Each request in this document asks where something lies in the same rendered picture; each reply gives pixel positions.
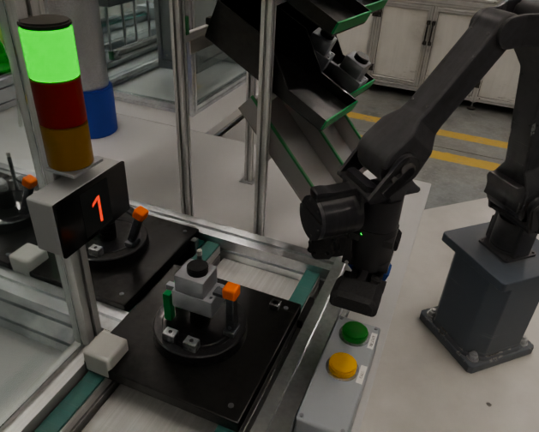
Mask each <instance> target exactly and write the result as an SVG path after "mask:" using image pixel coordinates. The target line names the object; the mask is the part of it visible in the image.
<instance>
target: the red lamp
mask: <svg viewBox="0 0 539 432"><path fill-rule="evenodd" d="M29 81H30V85H31V89H32V93H33V100H34V104H35V109H36V112H37V117H38V120H39V124H40V125H41V126H43V127H45V128H48V129H71V128H74V127H77V126H80V125H82V124H83V123H84V122H85V121H86V120H87V110H86V105H85V100H84V94H83V89H82V84H81V75H79V76H78V77H76V78H74V79H73V80H70V81H62V82H52V83H47V82H38V81H33V80H32V79H30V78H29Z"/></svg>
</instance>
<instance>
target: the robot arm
mask: <svg viewBox="0 0 539 432"><path fill-rule="evenodd" d="M510 49H514V50H515V53H516V55H517V58H518V61H519V63H520V73H519V78H518V88H517V93H516V98H515V104H514V109H513V114H512V124H511V129H510V134H509V140H508V145H507V151H506V159H505V161H504V162H503V163H502V164H501V165H499V166H498V167H497V168H496V169H495V170H494V171H490V172H489V173H488V174H487V185H486V188H485V190H484V193H486V194H487V197H488V206H489V207H490V208H493V209H494V210H495V214H494V215H492V218H491V220H490V223H489V226H488V229H487V232H486V237H482V238H479V241H478V242H479V243H481V244H482V245H483V246H484V247H485V248H487V249H488V250H489V251H491V252H492V253H493V254H494V255H496V256H497V257H498V258H499V259H501V260H502V261H503V262H505V263H510V262H514V261H520V260H523V259H527V258H531V257H534V256H536V252H535V251H533V250H532V246H533V244H534V242H535V240H536V236H537V234H539V0H503V1H502V2H500V3H499V4H497V5H496V6H494V7H488V8H484V9H480V10H478V11H477V12H476V13H475V14H474V15H473V17H472V18H471V20H470V25H469V28H468V29H467V30H466V31H465V33H464V34H463V35H462V36H461V38H460V39H459V40H458V42H457V43H456V44H455V45H454V46H453V48H452V49H451V50H450V51H449V52H448V53H447V54H446V55H445V57H444V58H443V59H442V60H441V62H440V63H439V64H438V65H437V67H436V68H435V69H434V70H433V72H432V73H431V74H430V75H429V76H428V78H427V79H426V80H425V82H424V83H423V84H422V85H421V86H420V87H419V88H418V89H417V90H416V92H415V93H414V94H413V96H412V97H411V98H410V99H409V100H408V102H406V103H405V104H404V105H403V106H402V107H401V108H400V109H397V110H396V111H393V112H391V113H389V114H387V115H385V116H383V117H382V118H381V119H380V120H379V121H378V122H377V123H376V124H374V125H373V126H372V127H371V128H370V129H369V130H368V131H367V132H366V133H365V134H364V135H363V136H362V138H361V140H360V141H359V142H358V145H357V147H356V148H355V150H354V151H353V152H352V154H351V155H350V156H349V158H348V159H347V160H346V161H345V162H344V164H343V165H342V166H341V167H340V169H339V170H338V172H337V174H338V175H339V176H340V177H341V178H342V179H343V182H342V183H335V184H330V185H318V186H314V187H311V189H310V195H306V196H304V198H303V199H302V203H300V218H301V222H302V228H303V229H304V231H305V233H306V235H307V236H308V238H309V240H308V252H309V253H311V255H312V257H313V258H315V259H317V260H329V259H331V257H338V256H343V257H342V262H343V263H345V264H348V266H349V267H350V269H351V270H352V271H351V272H350V271H347V270H345V271H344V274H343V275H342V276H340V277H338V278H337V280H336V282H335V284H334V286H333V288H332V291H331V293H330V299H329V301H330V303H331V305H333V306H336V307H340V308H342V309H348V310H350V311H353V312H357V313H359V314H362V315H367V316H370V317H374V316H376V314H377V311H378V308H379V306H380V300H381V297H382V294H383V292H384V290H385V287H386V279H387V277H388V276H389V273H390V271H391V268H392V264H391V260H392V255H393V251H396V250H397V249H398V245H399V242H400V239H401V235H402V232H401V230H400V229H399V224H398V223H399V220H400V215H401V211H402V207H403V203H404V196H405V195H409V194H414V193H418V192H419V191H420V187H418V186H417V185H416V184H415V183H414V182H413V179H414V178H415V177H416V175H417V174H418V173H419V171H420V170H421V169H422V167H423V166H424V164H425V163H426V161H427V160H428V158H429V156H430V155H431V153H432V151H433V146H434V138H435V135H436V133H437V132H438V131H439V129H440V127H441V126H442V125H443V123H444V122H445V121H446V120H447V119H448V118H449V117H450V116H451V115H452V113H453V112H454V111H455V110H456V109H457V108H458V106H459V105H460V104H461V103H462V102H463V100H464V99H465V98H466V97H467V96H468V94H469V93H470V92H471V91H472V90H473V88H474V87H475V86H476V85H477V84H478V82H479V81H480V80H481V79H482V78H483V77H484V76H485V75H486V74H487V73H488V71H489V70H490V69H491V68H492V67H493V65H494V64H495V63H496V62H497V61H498V59H499V58H500V57H501V56H502V55H503V53H504V52H505V51H506V50H510ZM363 167H365V168H366V169H367V170H368V171H370V172H371V173H372V174H373V175H375V176H376V177H377V178H374V179H368V178H367V177H366V176H365V175H363V174H362V173H361V172H360V171H359V170H360V169H361V168H363Z"/></svg>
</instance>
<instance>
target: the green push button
mask: <svg viewBox="0 0 539 432"><path fill-rule="evenodd" d="M342 336H343V338H344V339H345V340H346V341H348V342H350V343H352V344H361V343H363V342H365V341H366V340H367V337H368V329H367V328H366V327H365V326H364V325H363V324H362V323H360V322H357V321H349V322H346V323H345V324H344V325H343V328H342Z"/></svg>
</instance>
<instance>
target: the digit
mask: <svg viewBox="0 0 539 432"><path fill-rule="evenodd" d="M79 197H80V201H81V210H82V214H83V219H84V223H85V228H86V233H87V238H89V237H90V236H91V235H93V234H94V233H95V232H97V231H98V230H99V229H101V228H102V227H103V226H104V225H106V224H107V223H109V222H110V221H111V220H112V219H113V218H112V212H111V202H110V196H109V190H108V184H107V178H105V179H103V180H102V181H100V182H99V183H97V184H95V185H94V186H92V187H91V188H90V189H88V190H87V191H85V192H84V193H82V194H81V195H79Z"/></svg>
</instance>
